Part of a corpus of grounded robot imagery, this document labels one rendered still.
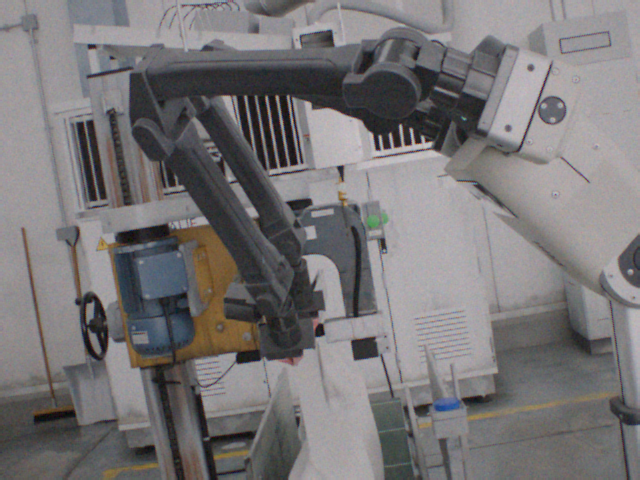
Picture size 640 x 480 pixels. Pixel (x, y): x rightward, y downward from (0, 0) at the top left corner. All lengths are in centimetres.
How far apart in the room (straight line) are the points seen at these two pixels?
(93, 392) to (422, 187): 285
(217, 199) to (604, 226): 59
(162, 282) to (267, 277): 44
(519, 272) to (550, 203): 496
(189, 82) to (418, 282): 369
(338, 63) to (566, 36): 462
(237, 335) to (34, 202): 453
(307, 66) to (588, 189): 44
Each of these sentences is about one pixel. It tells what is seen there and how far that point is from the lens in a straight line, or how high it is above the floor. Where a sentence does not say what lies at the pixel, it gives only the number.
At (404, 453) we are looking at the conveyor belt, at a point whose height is 38.
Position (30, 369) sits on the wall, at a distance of 668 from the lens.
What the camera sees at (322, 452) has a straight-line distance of 177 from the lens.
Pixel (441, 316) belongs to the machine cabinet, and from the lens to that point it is 483.
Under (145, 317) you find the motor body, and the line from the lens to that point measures 192.
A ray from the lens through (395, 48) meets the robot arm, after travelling 110.
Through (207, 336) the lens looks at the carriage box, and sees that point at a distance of 210.
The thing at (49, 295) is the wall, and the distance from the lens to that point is 652.
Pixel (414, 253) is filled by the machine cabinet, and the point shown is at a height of 92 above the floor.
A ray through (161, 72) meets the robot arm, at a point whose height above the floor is 158.
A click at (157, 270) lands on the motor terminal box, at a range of 183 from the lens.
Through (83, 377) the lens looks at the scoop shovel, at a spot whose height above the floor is 32.
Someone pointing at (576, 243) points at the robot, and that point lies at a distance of 129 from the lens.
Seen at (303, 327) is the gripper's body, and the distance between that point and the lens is 162.
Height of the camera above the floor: 140
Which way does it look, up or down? 4 degrees down
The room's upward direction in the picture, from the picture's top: 10 degrees counter-clockwise
